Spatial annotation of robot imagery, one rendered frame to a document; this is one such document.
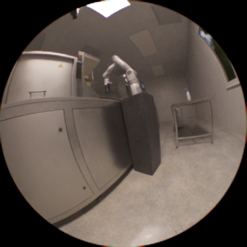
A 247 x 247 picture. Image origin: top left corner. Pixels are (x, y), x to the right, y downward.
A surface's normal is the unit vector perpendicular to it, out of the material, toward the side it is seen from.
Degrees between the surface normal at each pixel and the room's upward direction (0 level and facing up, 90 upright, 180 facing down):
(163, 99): 90
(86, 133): 90
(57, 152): 90
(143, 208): 0
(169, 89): 90
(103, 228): 0
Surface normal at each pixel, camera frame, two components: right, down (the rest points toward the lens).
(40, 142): 0.82, -0.12
